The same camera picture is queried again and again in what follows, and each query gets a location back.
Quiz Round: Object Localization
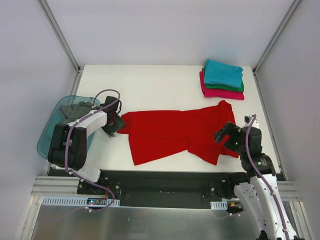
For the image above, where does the red t shirt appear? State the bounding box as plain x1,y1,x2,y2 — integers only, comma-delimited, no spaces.
118,100,239,165

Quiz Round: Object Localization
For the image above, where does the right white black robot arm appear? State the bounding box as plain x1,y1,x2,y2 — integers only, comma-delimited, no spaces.
214,115,300,240

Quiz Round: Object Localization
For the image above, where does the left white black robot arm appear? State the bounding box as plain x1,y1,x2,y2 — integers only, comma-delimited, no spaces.
47,96,126,195

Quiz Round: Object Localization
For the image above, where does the pink folded t shirt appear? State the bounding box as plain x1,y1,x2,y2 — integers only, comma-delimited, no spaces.
199,71,245,101

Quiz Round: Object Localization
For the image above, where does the grey crumpled t shirt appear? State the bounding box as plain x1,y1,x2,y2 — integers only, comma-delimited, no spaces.
59,101,93,124

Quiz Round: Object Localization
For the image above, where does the green folded t shirt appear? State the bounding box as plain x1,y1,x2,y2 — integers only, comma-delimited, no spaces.
203,67,245,93

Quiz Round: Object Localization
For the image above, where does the blue plastic bin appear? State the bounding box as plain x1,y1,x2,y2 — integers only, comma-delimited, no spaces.
37,95,101,160

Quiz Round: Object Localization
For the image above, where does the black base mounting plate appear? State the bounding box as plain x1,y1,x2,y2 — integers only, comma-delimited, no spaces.
76,169,242,208

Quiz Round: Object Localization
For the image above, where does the teal folded t shirt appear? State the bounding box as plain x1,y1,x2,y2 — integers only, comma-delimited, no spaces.
204,59,243,88

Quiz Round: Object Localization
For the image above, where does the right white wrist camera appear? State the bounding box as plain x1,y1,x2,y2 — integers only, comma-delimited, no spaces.
244,113,260,129

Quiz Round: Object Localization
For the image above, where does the right white cable duct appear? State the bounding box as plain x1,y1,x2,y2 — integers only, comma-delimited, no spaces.
210,200,228,211

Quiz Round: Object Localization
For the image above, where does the white cable duct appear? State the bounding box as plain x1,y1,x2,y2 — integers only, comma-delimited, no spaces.
42,196,120,208
210,200,228,211

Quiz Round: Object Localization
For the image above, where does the left white cable duct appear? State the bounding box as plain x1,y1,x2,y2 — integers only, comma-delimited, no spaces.
42,196,120,208

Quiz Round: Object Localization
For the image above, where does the left aluminium frame post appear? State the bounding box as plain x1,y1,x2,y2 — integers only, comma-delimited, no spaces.
37,0,81,74

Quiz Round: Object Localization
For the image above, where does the aluminium frame post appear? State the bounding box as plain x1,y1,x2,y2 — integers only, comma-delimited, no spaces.
37,0,81,74
252,0,303,76

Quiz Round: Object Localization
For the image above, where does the right aluminium frame post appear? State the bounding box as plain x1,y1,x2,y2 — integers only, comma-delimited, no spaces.
252,0,303,76

